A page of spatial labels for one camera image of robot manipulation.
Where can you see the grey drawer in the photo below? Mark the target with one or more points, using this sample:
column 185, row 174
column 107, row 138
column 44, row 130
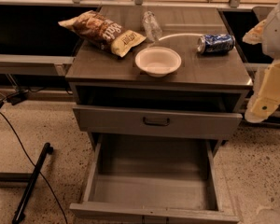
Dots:
column 155, row 122
column 152, row 180

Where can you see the grey wooden drawer cabinet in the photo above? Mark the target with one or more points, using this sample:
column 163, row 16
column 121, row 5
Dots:
column 202, row 83

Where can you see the grey top drawer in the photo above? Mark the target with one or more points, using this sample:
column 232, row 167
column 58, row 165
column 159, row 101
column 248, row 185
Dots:
column 155, row 122

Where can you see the white paper bowl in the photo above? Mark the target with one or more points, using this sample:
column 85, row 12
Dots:
column 158, row 61

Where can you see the clear plastic bottle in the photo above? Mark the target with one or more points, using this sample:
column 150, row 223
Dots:
column 151, row 26

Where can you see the brown chip bag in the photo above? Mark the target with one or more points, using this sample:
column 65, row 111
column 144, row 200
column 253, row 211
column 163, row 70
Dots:
column 104, row 33

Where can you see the blue soda can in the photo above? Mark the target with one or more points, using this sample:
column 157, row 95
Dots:
column 208, row 44

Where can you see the black metal stand leg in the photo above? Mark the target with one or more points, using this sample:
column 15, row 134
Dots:
column 19, row 214

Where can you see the grey left workbench rail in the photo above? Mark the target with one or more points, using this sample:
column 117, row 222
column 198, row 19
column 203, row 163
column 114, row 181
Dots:
column 35, row 65

